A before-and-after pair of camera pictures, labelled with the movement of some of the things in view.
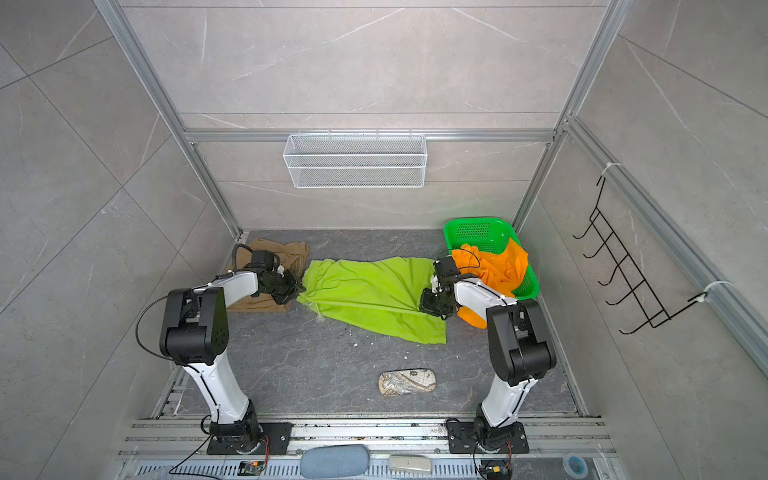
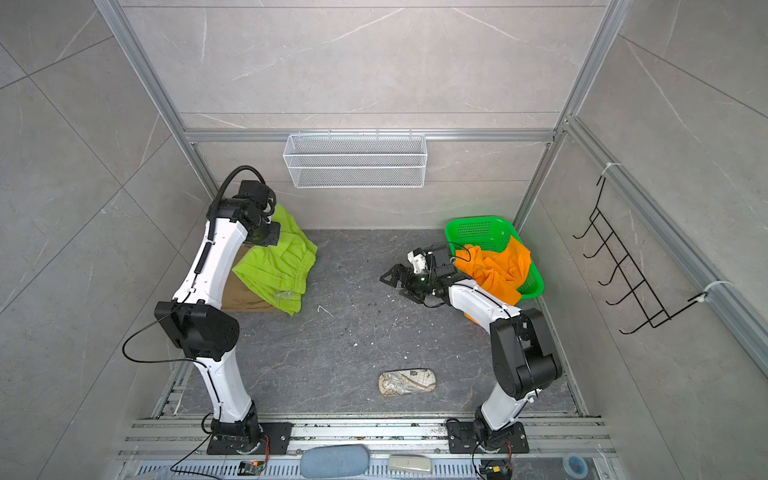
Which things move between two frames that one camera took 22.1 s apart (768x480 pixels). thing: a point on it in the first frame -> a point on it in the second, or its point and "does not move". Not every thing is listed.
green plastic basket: (491, 236) does not move
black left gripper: (294, 289) -> (271, 238)
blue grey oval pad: (334, 460) does not move
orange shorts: (502, 270) does not move
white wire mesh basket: (354, 161) does not move
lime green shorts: (379, 293) -> (279, 273)
